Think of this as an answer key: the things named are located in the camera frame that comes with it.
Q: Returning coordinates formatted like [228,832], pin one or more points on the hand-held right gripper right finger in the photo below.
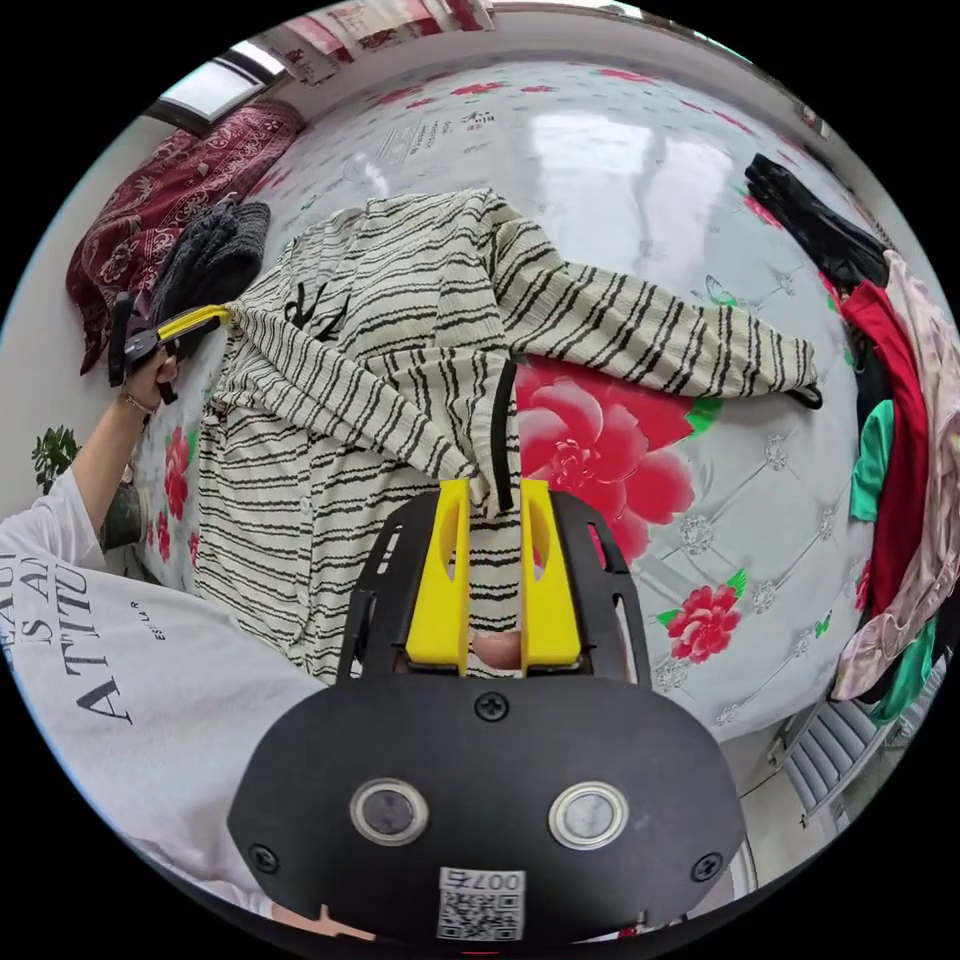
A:
[547,592]

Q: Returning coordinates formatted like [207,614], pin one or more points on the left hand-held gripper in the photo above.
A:
[142,345]

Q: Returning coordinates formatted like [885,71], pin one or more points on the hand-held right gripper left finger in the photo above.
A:
[439,585]

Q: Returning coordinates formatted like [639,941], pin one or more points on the striped shirt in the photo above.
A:
[360,375]

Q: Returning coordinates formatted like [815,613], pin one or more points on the person's left forearm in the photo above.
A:
[112,450]

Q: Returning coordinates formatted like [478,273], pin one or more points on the person's right hand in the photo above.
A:
[496,649]

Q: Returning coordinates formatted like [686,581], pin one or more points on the person's left hand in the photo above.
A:
[150,381]

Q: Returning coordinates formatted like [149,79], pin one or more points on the dark grey knitted sweater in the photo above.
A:
[217,255]

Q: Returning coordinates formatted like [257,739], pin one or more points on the red patterned blanket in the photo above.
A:
[150,202]

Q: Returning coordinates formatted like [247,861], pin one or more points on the green plant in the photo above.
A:
[54,454]

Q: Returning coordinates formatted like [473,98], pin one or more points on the window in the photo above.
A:
[217,79]

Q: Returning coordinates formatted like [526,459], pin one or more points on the white radiator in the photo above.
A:
[832,757]

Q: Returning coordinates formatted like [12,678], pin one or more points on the person's body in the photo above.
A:
[112,675]

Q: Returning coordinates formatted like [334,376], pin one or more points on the pile of clothes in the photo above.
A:
[900,420]

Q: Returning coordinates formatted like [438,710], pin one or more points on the bed with flower print sheet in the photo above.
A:
[600,187]

